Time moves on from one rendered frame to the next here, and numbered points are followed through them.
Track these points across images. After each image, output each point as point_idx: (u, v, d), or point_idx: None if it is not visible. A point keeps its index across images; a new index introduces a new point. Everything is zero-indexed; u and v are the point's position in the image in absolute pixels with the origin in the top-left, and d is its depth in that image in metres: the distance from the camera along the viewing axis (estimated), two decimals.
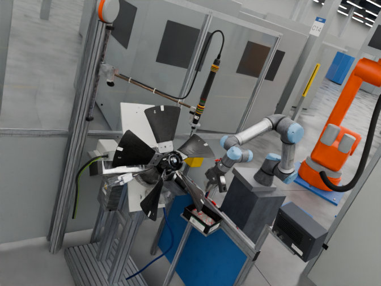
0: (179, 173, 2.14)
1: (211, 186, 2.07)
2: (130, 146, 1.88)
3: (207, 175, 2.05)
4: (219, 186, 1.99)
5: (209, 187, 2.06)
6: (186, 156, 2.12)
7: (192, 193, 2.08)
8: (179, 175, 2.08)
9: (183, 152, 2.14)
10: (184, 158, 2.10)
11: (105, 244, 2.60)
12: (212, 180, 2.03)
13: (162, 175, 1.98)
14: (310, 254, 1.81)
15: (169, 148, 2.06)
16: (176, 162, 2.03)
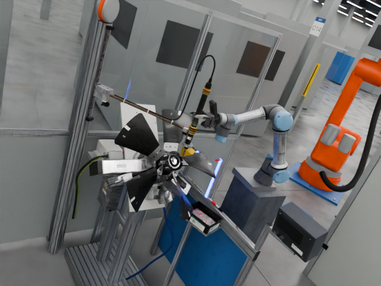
0: (175, 178, 2.11)
1: None
2: (138, 129, 1.93)
3: None
4: None
5: None
6: (187, 164, 2.11)
7: (181, 200, 2.02)
8: (174, 177, 2.05)
9: (186, 160, 2.14)
10: (185, 164, 2.09)
11: (105, 244, 2.60)
12: (205, 112, 2.07)
13: (158, 169, 1.97)
14: (310, 254, 1.81)
15: (173, 149, 2.08)
16: (175, 163, 2.02)
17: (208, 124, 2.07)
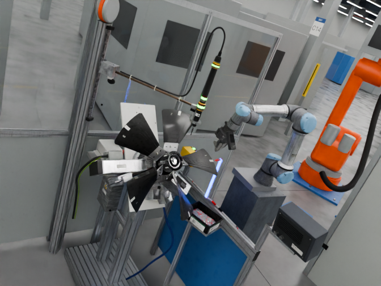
0: (175, 178, 2.11)
1: (220, 146, 2.17)
2: (138, 129, 1.93)
3: (217, 134, 2.16)
4: (228, 143, 2.09)
5: (219, 146, 2.17)
6: (187, 164, 2.11)
7: (181, 200, 2.02)
8: (174, 177, 2.05)
9: (186, 160, 2.14)
10: (185, 164, 2.10)
11: (105, 244, 2.60)
12: (222, 139, 2.13)
13: (158, 169, 1.97)
14: (310, 254, 1.81)
15: (173, 149, 2.08)
16: (175, 163, 2.02)
17: None
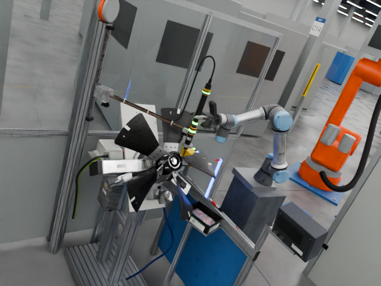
0: (157, 177, 2.03)
1: None
2: (182, 119, 2.15)
3: None
4: None
5: None
6: (176, 181, 2.04)
7: (143, 181, 1.88)
8: (159, 171, 1.99)
9: (177, 181, 2.07)
10: (174, 177, 2.03)
11: (105, 244, 2.60)
12: (205, 113, 2.08)
13: (160, 147, 2.01)
14: (310, 254, 1.81)
15: None
16: (173, 162, 2.01)
17: (208, 125, 2.07)
